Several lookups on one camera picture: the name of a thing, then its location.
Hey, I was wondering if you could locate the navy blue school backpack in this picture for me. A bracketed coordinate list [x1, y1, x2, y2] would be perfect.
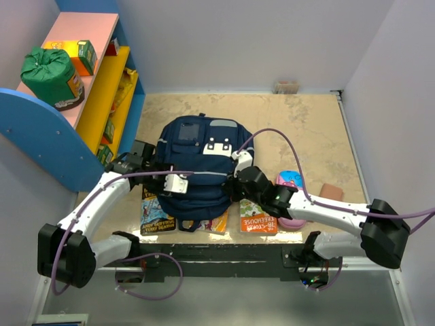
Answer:
[155, 114, 255, 232]

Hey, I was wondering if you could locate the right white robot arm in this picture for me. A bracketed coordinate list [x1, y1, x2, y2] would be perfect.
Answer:
[223, 166, 411, 269]

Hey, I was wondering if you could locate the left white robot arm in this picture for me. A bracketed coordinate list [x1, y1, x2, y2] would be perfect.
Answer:
[37, 141, 174, 288]

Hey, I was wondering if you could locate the yellow snack bag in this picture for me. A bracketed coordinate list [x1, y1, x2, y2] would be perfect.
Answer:
[109, 67, 137, 115]

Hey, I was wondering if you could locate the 169-storey treehouse book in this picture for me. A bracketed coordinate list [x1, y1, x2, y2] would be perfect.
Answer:
[140, 187, 177, 236]

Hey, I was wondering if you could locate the orange 78-storey treehouse book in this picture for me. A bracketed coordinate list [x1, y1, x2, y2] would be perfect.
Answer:
[240, 199, 278, 234]

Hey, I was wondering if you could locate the pink pencil case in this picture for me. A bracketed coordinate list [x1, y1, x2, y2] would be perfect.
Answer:
[275, 170, 306, 230]

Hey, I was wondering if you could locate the Roald Dahl Charlie book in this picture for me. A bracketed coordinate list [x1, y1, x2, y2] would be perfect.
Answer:
[198, 211, 228, 235]

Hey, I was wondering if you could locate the green box on lower shelf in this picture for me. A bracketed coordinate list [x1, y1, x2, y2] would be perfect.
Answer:
[101, 118, 116, 145]

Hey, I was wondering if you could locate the brown leather wallet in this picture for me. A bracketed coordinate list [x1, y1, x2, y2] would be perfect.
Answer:
[319, 183, 344, 201]

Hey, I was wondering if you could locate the blue pink yellow shelf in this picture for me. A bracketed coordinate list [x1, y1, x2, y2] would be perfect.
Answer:
[1, 1, 145, 192]

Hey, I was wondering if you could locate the small box on yellow shelf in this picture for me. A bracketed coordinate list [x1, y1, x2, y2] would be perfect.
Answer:
[105, 37, 120, 56]

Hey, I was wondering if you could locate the yellow green carton box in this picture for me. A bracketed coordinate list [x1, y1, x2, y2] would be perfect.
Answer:
[43, 40, 98, 76]

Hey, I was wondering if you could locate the green wrapped round package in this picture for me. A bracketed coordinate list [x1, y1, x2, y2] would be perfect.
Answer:
[20, 47, 85, 111]

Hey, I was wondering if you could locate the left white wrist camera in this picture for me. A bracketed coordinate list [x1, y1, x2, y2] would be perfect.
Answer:
[163, 166, 194, 194]

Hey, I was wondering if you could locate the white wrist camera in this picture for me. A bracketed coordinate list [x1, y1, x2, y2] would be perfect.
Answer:
[163, 166, 194, 194]
[231, 149, 254, 177]

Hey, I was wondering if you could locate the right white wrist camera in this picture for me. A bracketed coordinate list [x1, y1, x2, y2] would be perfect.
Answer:
[231, 149, 254, 177]

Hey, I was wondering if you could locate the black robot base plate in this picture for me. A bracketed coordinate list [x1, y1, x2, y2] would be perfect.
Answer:
[101, 241, 343, 283]

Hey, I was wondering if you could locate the small box at back wall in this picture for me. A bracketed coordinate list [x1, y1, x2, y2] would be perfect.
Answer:
[273, 81, 300, 94]

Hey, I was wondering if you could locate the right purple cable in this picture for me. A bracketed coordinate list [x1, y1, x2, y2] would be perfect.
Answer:
[237, 128, 435, 293]

